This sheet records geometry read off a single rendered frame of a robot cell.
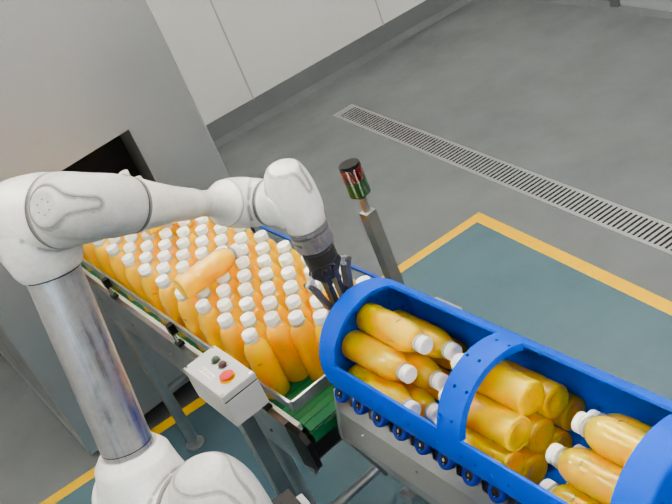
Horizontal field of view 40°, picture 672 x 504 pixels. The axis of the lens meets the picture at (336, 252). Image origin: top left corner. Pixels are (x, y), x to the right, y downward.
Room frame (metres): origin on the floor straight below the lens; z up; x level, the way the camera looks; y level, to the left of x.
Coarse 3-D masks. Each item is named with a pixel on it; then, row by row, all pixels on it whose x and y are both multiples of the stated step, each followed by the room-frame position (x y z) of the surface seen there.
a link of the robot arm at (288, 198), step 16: (288, 160) 1.76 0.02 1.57; (272, 176) 1.73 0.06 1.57; (288, 176) 1.72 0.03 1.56; (304, 176) 1.73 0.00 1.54; (256, 192) 1.78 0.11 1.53; (272, 192) 1.72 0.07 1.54; (288, 192) 1.71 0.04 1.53; (304, 192) 1.71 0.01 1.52; (256, 208) 1.77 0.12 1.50; (272, 208) 1.73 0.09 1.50; (288, 208) 1.71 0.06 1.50; (304, 208) 1.70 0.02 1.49; (320, 208) 1.72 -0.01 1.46; (272, 224) 1.75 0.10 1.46; (288, 224) 1.72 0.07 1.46; (304, 224) 1.70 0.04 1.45; (320, 224) 1.72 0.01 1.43
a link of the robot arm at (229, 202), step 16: (160, 192) 1.47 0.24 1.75; (176, 192) 1.50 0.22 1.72; (192, 192) 1.55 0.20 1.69; (208, 192) 1.76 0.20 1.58; (224, 192) 1.79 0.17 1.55; (240, 192) 1.79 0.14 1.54; (160, 208) 1.45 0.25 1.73; (176, 208) 1.48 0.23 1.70; (192, 208) 1.52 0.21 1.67; (208, 208) 1.65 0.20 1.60; (224, 208) 1.77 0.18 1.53; (240, 208) 1.77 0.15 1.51; (160, 224) 1.46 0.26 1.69; (224, 224) 1.78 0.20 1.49; (240, 224) 1.78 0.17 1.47; (256, 224) 1.79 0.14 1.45
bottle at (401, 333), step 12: (360, 312) 1.70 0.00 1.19; (372, 312) 1.68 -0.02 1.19; (384, 312) 1.66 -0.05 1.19; (360, 324) 1.69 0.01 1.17; (372, 324) 1.65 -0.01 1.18; (384, 324) 1.62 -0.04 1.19; (396, 324) 1.60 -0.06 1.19; (408, 324) 1.59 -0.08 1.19; (372, 336) 1.66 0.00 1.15; (384, 336) 1.61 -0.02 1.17; (396, 336) 1.58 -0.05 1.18; (408, 336) 1.56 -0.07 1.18; (396, 348) 1.58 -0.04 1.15; (408, 348) 1.56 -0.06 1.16
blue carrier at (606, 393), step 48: (384, 288) 1.71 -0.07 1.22; (336, 336) 1.65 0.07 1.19; (480, 336) 1.58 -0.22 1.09; (336, 384) 1.65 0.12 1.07; (480, 384) 1.30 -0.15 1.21; (576, 384) 1.34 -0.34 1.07; (624, 384) 1.16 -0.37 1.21; (432, 432) 1.33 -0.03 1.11; (528, 480) 1.12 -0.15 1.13; (624, 480) 0.97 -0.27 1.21
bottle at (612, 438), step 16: (592, 416) 1.15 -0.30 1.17; (608, 416) 1.13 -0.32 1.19; (592, 432) 1.11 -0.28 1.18; (608, 432) 1.09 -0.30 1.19; (624, 432) 1.07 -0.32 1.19; (640, 432) 1.06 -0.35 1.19; (592, 448) 1.10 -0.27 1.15; (608, 448) 1.07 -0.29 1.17; (624, 448) 1.05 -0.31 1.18; (624, 464) 1.04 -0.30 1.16
